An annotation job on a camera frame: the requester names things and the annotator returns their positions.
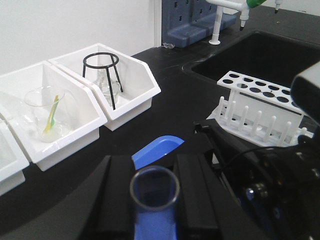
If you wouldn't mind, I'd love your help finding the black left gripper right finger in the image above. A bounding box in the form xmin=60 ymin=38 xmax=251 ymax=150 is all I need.
xmin=173 ymin=154 xmax=268 ymax=240

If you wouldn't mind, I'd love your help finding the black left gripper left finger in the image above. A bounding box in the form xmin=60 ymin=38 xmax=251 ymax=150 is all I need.
xmin=0 ymin=156 xmax=135 ymax=240

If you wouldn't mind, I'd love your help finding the clear glass test tube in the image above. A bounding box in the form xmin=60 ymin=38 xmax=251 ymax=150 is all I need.
xmin=129 ymin=165 xmax=180 ymax=240

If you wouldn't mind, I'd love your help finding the white test tube rack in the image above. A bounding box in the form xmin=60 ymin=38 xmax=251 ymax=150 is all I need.
xmin=208 ymin=71 xmax=314 ymax=147

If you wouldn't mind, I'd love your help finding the blue-grey pegboard drying rack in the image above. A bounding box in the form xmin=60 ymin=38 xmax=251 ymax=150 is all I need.
xmin=161 ymin=0 xmax=241 ymax=49

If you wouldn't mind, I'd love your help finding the blue plastic tray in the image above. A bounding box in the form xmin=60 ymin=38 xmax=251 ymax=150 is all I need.
xmin=131 ymin=135 xmax=185 ymax=240

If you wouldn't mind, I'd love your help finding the middle white storage bin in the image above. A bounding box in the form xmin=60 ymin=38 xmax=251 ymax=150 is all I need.
xmin=0 ymin=61 xmax=107 ymax=171

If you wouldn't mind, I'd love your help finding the white storage bin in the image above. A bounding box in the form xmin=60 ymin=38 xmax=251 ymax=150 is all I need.
xmin=0 ymin=107 xmax=30 ymax=196
xmin=49 ymin=43 xmax=161 ymax=131
xmin=0 ymin=61 xmax=107 ymax=171

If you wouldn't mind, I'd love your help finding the yellow plastic spatula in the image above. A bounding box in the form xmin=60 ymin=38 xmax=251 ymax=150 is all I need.
xmin=43 ymin=95 xmax=60 ymax=133

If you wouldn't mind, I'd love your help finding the left white storage bin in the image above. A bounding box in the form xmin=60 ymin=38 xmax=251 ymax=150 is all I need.
xmin=0 ymin=107 xmax=30 ymax=196

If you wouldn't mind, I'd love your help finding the green plastic spatula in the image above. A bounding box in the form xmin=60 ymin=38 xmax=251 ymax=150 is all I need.
xmin=48 ymin=95 xmax=60 ymax=127

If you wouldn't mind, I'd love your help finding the clear beaker in middle bin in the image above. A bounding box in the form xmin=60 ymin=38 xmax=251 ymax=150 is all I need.
xmin=24 ymin=85 xmax=70 ymax=143

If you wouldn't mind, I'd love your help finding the glass flask in right bin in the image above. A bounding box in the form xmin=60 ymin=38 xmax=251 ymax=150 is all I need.
xmin=93 ymin=69 xmax=121 ymax=107

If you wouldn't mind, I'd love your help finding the right white storage bin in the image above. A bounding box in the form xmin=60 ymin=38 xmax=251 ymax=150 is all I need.
xmin=49 ymin=43 xmax=161 ymax=131

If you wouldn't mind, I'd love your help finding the black metal tripod stand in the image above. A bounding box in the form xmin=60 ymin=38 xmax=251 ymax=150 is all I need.
xmin=82 ymin=52 xmax=124 ymax=110

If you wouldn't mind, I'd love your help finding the black sink basin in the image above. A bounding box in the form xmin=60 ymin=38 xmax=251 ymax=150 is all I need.
xmin=183 ymin=31 xmax=320 ymax=87

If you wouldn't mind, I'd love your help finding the white lab faucet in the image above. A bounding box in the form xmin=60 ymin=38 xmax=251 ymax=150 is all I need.
xmin=206 ymin=0 xmax=266 ymax=46

